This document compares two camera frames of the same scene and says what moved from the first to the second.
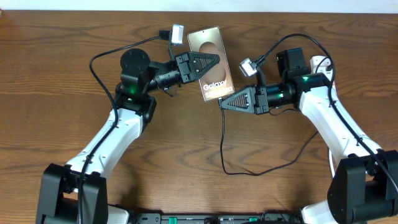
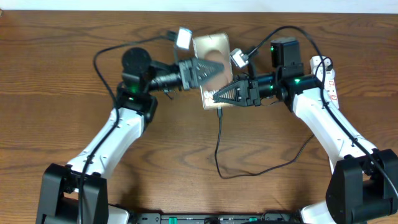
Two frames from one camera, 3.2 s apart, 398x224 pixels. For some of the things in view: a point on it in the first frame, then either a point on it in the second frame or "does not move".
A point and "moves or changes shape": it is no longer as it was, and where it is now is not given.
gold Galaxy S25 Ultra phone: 218,82 moves or changes shape
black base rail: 216,218 does not move
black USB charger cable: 250,174 → 219,110
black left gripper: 191,62 → 193,66
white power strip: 318,64 does not move
